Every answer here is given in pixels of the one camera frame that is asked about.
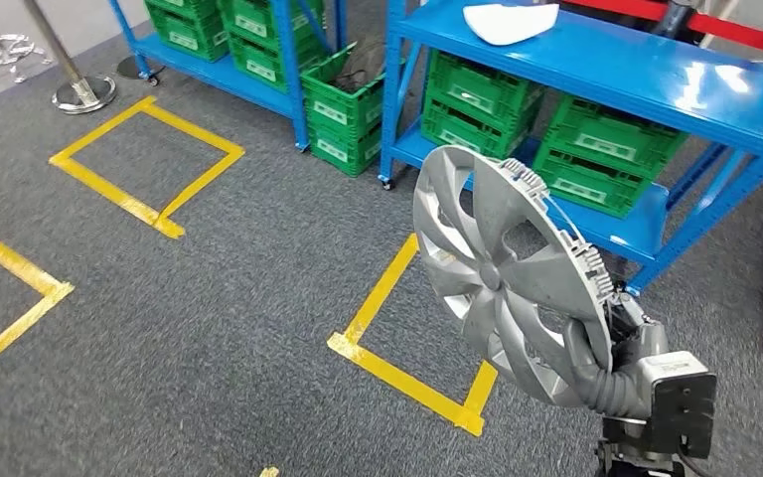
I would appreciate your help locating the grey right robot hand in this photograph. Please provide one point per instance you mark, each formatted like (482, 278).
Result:
(582, 355)

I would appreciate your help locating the silver wheel hubcap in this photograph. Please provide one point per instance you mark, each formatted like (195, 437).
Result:
(533, 289)

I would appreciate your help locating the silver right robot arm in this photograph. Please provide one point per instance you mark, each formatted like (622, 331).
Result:
(618, 392)

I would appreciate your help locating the blue steel shelf rack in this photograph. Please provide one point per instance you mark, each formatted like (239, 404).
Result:
(618, 66)
(223, 78)

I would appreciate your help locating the white triangular panel part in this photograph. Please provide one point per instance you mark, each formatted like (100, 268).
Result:
(506, 23)

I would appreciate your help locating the yellow tape square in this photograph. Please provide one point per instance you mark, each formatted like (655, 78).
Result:
(269, 473)
(408, 387)

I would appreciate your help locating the red barrier belt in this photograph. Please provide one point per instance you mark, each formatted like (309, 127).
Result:
(750, 36)
(618, 8)

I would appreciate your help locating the black stool chrome base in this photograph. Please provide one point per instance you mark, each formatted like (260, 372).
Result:
(9, 56)

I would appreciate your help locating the black round post base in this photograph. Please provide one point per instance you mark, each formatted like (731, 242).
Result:
(130, 67)

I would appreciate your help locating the chrome barrier post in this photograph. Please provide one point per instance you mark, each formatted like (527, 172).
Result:
(85, 95)

